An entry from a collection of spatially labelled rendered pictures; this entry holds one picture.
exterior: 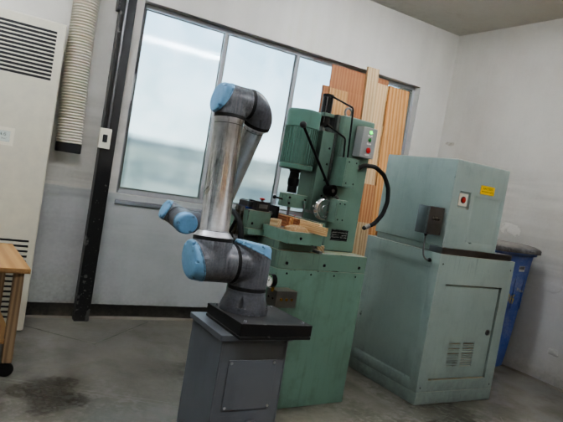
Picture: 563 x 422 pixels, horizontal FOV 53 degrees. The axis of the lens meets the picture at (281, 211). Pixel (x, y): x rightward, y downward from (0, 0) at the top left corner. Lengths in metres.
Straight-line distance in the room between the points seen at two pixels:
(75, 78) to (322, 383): 2.28
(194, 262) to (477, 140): 3.56
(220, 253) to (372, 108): 2.94
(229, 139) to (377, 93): 2.89
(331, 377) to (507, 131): 2.72
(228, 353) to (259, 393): 0.22
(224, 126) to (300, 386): 1.49
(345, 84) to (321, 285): 2.19
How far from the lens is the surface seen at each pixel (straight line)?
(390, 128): 4.89
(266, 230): 2.81
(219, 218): 2.08
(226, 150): 2.09
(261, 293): 2.19
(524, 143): 4.88
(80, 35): 3.75
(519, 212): 4.80
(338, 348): 3.11
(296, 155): 2.88
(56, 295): 4.01
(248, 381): 2.20
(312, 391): 3.09
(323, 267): 2.89
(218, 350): 2.12
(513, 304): 4.50
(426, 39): 5.36
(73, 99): 3.69
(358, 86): 4.75
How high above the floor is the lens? 1.13
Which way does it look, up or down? 3 degrees down
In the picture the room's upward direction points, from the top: 10 degrees clockwise
